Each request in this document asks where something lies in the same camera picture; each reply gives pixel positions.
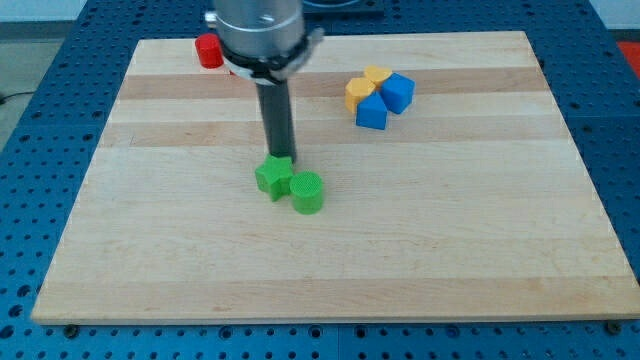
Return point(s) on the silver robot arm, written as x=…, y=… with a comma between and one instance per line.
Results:
x=264, y=41

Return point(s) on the blue triangle block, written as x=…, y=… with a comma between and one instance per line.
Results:
x=372, y=112

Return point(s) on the blue cube block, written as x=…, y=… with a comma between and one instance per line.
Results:
x=397, y=92

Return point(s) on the green cylinder block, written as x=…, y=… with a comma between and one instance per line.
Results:
x=306, y=190

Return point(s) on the green star block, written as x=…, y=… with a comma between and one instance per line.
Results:
x=273, y=176

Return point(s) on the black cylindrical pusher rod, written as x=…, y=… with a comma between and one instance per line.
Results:
x=275, y=108

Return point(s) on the yellow hexagon block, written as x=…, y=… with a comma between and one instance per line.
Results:
x=356, y=90

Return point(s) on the yellow round block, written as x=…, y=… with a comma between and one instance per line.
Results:
x=377, y=74

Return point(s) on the light wooden board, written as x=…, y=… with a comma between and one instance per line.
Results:
x=473, y=205

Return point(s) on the red cylinder block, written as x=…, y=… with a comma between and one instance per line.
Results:
x=209, y=51

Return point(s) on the blue perforated metal table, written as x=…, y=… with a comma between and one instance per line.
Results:
x=45, y=159

